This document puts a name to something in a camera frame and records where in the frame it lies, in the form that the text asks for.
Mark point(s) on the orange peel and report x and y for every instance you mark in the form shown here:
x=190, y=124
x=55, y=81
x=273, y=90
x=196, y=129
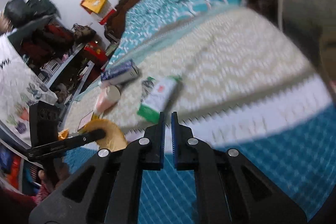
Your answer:
x=63, y=134

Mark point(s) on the red wall calendar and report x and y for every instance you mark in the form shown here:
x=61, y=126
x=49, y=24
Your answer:
x=109, y=15

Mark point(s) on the yellow and pink cardboard box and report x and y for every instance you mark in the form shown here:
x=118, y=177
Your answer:
x=88, y=121

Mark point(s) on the grey shelf unit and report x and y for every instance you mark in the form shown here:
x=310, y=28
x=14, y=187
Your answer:
x=71, y=64

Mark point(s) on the person's left hand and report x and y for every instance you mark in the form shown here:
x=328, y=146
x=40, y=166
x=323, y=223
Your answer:
x=45, y=179

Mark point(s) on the teal patterned quilt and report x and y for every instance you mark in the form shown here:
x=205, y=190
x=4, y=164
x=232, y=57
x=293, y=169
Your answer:
x=170, y=11

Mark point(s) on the patterned blue and beige bedspread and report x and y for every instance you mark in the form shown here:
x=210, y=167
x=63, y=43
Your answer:
x=236, y=69

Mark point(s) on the blue drink carton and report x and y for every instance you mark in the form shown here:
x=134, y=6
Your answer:
x=119, y=71

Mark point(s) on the brown handbag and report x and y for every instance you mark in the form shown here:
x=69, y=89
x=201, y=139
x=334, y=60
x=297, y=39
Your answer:
x=84, y=33

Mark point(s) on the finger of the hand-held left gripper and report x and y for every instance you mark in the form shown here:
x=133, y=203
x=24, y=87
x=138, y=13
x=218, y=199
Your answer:
x=84, y=138

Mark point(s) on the beige wastebasket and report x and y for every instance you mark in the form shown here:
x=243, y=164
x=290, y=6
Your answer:
x=113, y=134

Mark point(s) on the dark green bag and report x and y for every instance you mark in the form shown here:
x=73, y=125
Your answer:
x=39, y=7

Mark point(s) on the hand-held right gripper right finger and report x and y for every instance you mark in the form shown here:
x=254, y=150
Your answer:
x=174, y=134

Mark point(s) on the red gift box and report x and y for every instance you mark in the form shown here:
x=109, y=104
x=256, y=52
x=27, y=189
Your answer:
x=95, y=52

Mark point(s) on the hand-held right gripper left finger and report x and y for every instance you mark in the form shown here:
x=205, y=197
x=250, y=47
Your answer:
x=162, y=134

